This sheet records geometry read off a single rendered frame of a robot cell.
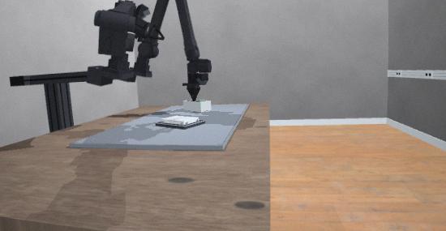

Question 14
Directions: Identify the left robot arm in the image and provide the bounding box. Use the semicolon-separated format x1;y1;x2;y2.
130;0;212;85

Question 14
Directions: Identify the white control panel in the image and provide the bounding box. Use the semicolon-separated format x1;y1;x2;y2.
183;100;212;112

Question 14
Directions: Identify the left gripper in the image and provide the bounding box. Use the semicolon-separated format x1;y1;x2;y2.
182;72;200;101

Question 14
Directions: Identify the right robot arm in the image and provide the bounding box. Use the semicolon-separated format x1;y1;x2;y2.
94;0;151;75

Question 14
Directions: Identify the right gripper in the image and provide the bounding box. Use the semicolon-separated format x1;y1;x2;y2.
134;22;165;43

